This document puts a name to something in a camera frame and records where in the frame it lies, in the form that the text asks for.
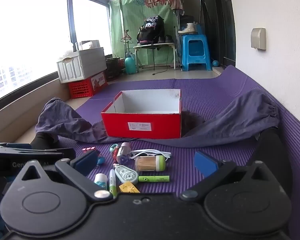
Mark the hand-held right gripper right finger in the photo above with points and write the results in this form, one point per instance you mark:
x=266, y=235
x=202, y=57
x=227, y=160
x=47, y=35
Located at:
x=206, y=163

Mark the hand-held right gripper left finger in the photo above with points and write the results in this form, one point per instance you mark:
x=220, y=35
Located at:
x=86, y=162

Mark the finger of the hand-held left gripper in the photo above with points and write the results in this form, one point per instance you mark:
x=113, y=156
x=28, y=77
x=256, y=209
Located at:
x=18, y=146
x=40, y=153

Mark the pink binder clip bunch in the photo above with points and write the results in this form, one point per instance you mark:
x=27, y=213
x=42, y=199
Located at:
x=88, y=149

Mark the teal egg-shaped pencil sharpener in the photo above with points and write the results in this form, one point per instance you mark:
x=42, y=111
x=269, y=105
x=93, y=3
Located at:
x=114, y=148

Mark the clear bottle with silver cap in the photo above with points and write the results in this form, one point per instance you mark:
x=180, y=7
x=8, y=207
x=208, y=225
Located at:
x=123, y=151

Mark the toothpick jar with green lid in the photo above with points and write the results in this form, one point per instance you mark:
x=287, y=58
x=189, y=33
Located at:
x=150, y=163

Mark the red cardboard shoe box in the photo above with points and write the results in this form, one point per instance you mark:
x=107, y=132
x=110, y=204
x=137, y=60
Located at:
x=140, y=126

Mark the person's left black sock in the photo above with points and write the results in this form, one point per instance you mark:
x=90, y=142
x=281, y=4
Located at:
x=43, y=140

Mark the person's black sock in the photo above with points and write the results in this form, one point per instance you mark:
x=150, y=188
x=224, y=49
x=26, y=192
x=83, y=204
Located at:
x=43, y=140
x=272, y=145

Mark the small teal object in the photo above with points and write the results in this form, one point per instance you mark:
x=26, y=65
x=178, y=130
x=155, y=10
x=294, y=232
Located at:
x=101, y=160

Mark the small white bottle teal label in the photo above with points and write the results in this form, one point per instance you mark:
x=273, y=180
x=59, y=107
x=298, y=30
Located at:
x=100, y=180

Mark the white green glue pen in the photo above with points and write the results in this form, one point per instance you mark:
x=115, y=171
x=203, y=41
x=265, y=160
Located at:
x=112, y=185

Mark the white teal correction tape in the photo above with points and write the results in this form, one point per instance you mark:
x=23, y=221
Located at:
x=126, y=175

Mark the yellow paper card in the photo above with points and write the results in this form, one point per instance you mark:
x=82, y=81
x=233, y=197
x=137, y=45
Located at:
x=128, y=188

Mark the green highlighter pen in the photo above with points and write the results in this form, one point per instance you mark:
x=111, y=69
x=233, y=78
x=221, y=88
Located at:
x=153, y=179

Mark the person's grey pants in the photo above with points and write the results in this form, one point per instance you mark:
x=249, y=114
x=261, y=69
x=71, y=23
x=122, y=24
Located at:
x=240, y=120

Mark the person's right black sock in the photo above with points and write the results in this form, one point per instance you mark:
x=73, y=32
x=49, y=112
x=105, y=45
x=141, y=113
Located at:
x=272, y=145

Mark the purple ribbed foam mat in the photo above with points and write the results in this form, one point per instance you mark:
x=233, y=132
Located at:
x=215, y=92

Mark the red plastic crate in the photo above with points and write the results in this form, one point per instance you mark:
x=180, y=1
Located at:
x=83, y=87

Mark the black plastic basket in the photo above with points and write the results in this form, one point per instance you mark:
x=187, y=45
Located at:
x=112, y=67

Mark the white plastic storage crate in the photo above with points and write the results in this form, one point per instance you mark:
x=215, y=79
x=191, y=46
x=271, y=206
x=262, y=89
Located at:
x=82, y=63

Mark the small blue ball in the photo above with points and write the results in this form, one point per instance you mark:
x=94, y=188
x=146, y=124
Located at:
x=215, y=63

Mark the teal spray jug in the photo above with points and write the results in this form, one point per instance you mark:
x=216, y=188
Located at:
x=130, y=65

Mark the blue plastic stool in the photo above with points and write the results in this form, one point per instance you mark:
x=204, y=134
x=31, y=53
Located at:
x=196, y=52

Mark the large window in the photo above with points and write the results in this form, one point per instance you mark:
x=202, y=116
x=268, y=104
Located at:
x=27, y=30

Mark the clear container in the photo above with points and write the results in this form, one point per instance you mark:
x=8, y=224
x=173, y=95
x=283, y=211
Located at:
x=88, y=45

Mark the white folding table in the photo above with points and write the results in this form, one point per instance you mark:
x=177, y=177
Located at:
x=153, y=46

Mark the black shoes pair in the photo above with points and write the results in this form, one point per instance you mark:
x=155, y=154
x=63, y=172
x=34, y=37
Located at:
x=166, y=39

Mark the white boot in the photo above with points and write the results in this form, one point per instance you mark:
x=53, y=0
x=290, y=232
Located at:
x=190, y=28

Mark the green curtain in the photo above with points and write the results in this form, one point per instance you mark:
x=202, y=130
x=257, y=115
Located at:
x=125, y=30

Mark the black backpack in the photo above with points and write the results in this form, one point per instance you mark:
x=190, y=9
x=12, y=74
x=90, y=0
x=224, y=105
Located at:
x=151, y=30

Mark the red clip drying hanger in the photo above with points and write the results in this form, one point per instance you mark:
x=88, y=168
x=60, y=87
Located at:
x=156, y=0

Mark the beige wall socket cover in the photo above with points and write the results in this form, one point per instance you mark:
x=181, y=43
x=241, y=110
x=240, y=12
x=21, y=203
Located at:
x=258, y=38

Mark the dark sliding door frame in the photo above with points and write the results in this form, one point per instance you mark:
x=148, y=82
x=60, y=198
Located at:
x=222, y=25

